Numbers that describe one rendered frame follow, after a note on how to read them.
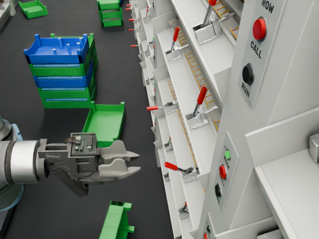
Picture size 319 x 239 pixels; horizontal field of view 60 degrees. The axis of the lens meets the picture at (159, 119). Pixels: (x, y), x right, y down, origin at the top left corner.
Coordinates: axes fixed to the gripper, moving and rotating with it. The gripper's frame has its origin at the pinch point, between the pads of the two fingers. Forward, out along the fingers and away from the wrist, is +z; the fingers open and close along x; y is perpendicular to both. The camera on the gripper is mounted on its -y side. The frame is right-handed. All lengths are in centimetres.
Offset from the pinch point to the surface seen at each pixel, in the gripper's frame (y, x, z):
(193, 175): -3.9, -1.0, 15.1
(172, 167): -0.8, -0.5, 9.3
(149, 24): -5, 92, 15
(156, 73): -3.1, 44.3, 12.0
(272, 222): 19.2, -25.6, 14.8
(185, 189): -6.5, -3.2, 13.2
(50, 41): -31, 119, -39
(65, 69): -37, 98, -28
